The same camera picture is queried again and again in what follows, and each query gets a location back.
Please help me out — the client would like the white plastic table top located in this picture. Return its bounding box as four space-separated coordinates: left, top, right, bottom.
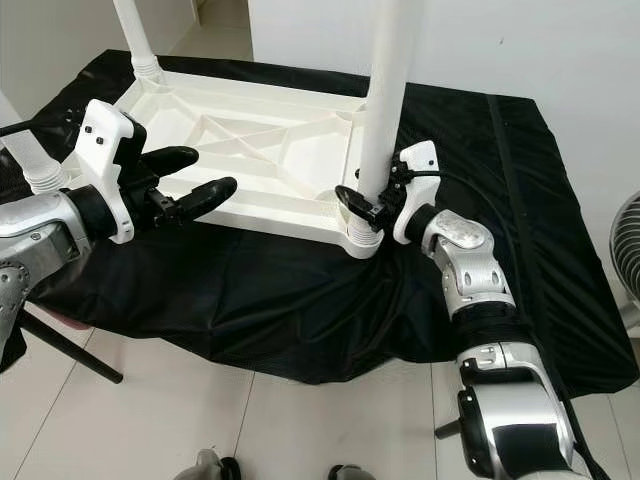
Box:
72 72 386 259

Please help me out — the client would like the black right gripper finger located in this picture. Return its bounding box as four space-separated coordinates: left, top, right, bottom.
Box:
335 187 381 223

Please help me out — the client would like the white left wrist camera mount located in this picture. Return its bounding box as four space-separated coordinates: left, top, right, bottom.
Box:
75 98 146 244

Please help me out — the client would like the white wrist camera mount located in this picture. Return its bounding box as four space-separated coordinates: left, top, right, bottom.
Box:
75 98 146 244
392 140 441 244

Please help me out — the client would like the grey right robot foot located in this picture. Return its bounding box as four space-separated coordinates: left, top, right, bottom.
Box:
325 464 378 480

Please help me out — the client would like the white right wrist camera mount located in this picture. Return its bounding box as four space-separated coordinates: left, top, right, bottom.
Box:
392 140 441 244

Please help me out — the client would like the grey left robot foot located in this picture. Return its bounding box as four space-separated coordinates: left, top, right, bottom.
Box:
175 448 243 480

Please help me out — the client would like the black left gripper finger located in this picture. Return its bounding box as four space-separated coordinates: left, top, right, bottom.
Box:
173 177 238 221
145 146 199 176

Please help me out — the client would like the white standing fan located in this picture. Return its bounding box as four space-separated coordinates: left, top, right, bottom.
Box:
610 190 640 336

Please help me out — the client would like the grey robot foot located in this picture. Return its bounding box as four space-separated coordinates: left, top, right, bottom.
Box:
325 464 378 480
175 448 243 480

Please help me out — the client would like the white plastic table leg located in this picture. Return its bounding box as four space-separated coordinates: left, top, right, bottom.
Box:
345 0 426 246
0 95 66 196
112 0 164 81

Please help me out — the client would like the black table cloth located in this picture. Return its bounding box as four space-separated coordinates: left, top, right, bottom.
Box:
0 48 640 396

